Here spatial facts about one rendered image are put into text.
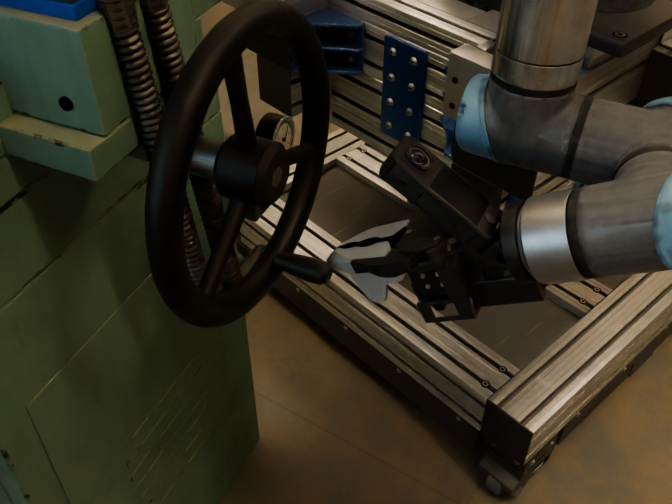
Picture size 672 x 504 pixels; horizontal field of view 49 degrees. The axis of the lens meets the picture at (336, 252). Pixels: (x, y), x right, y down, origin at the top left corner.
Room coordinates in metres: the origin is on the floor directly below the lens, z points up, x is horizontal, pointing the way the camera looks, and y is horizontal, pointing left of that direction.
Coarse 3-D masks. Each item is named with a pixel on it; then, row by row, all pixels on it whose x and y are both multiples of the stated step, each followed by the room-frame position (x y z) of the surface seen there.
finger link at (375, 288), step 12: (336, 252) 0.54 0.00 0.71; (348, 252) 0.53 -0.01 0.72; (360, 252) 0.52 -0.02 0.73; (372, 252) 0.51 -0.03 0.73; (384, 252) 0.50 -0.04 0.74; (336, 264) 0.53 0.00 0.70; (348, 264) 0.51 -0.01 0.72; (360, 276) 0.52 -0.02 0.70; (372, 276) 0.51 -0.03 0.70; (360, 288) 0.52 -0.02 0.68; (372, 288) 0.51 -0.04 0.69; (384, 288) 0.51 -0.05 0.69; (372, 300) 0.51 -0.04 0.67; (384, 300) 0.51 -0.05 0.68
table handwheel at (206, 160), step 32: (256, 0) 0.57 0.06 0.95; (224, 32) 0.51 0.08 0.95; (256, 32) 0.53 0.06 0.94; (288, 32) 0.59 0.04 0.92; (192, 64) 0.48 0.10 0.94; (224, 64) 0.49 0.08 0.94; (320, 64) 0.64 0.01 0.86; (192, 96) 0.46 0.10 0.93; (320, 96) 0.64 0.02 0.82; (160, 128) 0.45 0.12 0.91; (192, 128) 0.45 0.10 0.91; (320, 128) 0.64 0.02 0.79; (160, 160) 0.43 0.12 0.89; (192, 160) 0.54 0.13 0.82; (224, 160) 0.52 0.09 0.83; (256, 160) 0.51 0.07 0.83; (288, 160) 0.55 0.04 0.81; (320, 160) 0.63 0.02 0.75; (160, 192) 0.42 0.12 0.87; (224, 192) 0.51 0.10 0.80; (256, 192) 0.50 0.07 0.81; (160, 224) 0.41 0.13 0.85; (224, 224) 0.49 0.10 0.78; (288, 224) 0.59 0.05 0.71; (160, 256) 0.40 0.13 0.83; (224, 256) 0.47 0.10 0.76; (160, 288) 0.41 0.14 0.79; (192, 288) 0.42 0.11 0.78; (256, 288) 0.51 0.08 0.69; (192, 320) 0.42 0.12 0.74; (224, 320) 0.45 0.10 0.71
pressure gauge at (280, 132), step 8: (264, 120) 0.82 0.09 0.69; (272, 120) 0.82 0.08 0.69; (280, 120) 0.82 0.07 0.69; (288, 120) 0.84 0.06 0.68; (256, 128) 0.81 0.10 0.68; (264, 128) 0.81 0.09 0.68; (272, 128) 0.81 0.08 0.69; (280, 128) 0.81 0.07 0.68; (288, 128) 0.83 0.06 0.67; (264, 136) 0.80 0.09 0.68; (272, 136) 0.80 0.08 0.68; (280, 136) 0.81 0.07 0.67; (288, 136) 0.83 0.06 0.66; (288, 144) 0.83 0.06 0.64
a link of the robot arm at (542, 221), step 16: (560, 192) 0.48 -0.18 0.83; (528, 208) 0.47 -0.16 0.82; (544, 208) 0.46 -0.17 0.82; (560, 208) 0.45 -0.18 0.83; (528, 224) 0.46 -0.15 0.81; (544, 224) 0.45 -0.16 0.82; (560, 224) 0.44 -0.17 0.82; (528, 240) 0.45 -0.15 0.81; (544, 240) 0.44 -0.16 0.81; (560, 240) 0.43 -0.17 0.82; (528, 256) 0.44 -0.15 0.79; (544, 256) 0.43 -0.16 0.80; (560, 256) 0.43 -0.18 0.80; (528, 272) 0.44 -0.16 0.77; (544, 272) 0.43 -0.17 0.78; (560, 272) 0.43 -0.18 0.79; (576, 272) 0.42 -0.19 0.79
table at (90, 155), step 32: (192, 0) 0.78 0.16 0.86; (0, 96) 0.53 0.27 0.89; (160, 96) 0.56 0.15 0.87; (0, 128) 0.51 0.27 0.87; (32, 128) 0.51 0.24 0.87; (64, 128) 0.51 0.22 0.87; (128, 128) 0.52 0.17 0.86; (32, 160) 0.50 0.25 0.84; (64, 160) 0.49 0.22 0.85; (96, 160) 0.48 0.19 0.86
